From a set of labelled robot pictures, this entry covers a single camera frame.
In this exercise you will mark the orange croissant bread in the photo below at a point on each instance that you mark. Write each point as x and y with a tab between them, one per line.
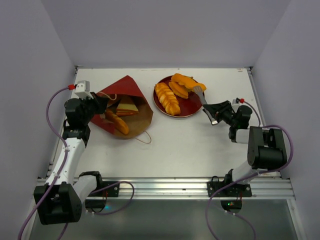
120	124

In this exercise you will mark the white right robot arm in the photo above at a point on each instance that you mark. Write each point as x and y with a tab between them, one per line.
266	150

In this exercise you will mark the aluminium front rail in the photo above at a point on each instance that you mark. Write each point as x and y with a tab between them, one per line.
191	188

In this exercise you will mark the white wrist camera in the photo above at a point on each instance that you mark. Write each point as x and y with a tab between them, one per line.
237	101
81	89

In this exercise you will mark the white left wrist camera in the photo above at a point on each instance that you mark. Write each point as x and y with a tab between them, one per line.
81	89

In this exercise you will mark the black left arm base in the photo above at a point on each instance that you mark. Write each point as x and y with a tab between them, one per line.
97	202

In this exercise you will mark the red paper bag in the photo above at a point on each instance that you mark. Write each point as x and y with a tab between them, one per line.
137	124

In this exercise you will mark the metal tongs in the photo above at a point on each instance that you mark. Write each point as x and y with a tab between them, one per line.
199	91

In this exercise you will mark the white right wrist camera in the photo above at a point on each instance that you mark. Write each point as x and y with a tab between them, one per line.
237	101

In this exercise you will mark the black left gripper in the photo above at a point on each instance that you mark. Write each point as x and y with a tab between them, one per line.
100	103

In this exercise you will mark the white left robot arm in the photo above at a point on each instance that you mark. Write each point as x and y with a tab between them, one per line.
60	199

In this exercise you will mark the round red tray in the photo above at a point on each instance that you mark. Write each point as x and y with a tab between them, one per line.
188	107

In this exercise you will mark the long twisted glazed bread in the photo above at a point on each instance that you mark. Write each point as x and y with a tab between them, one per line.
167	99

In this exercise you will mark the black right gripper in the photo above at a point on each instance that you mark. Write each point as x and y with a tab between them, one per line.
222	112

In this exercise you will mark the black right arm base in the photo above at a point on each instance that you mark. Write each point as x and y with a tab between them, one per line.
230	192

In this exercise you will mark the long orange lumpy bread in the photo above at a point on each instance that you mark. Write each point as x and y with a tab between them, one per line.
188	83

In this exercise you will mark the fake sandwich slice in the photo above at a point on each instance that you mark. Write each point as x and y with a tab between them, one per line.
126	107

